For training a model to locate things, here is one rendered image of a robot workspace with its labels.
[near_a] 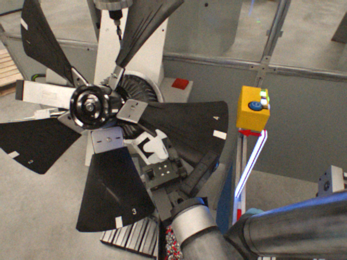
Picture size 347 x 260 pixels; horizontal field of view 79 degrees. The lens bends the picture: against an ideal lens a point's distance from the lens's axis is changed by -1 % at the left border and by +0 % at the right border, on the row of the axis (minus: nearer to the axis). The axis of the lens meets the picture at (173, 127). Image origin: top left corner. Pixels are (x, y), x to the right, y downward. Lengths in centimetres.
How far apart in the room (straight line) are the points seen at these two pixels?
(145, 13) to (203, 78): 78
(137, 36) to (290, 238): 52
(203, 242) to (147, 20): 49
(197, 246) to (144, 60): 65
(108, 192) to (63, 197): 131
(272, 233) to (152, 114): 38
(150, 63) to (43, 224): 146
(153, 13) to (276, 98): 99
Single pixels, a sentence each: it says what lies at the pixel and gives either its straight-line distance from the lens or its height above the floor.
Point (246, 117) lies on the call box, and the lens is 82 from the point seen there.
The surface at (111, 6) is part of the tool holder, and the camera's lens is 43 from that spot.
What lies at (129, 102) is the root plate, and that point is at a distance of 62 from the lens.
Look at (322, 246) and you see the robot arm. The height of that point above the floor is 130.
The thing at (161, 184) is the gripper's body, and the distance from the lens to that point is 42.
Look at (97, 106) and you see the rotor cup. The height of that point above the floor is 122.
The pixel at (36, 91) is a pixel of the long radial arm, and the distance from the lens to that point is 91.
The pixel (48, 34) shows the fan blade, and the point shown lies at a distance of 70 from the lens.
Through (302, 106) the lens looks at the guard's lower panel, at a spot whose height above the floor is 77.
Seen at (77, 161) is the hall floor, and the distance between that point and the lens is 210.
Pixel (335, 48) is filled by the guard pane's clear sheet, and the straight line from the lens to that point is 131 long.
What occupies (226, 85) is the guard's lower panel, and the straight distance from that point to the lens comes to 133.
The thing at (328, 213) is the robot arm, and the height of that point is 134.
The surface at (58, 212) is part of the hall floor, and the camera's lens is 191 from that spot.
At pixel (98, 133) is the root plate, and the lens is 63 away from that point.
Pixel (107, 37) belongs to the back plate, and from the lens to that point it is 92.
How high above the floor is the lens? 158
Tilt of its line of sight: 46 degrees down
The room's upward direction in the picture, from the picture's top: straight up
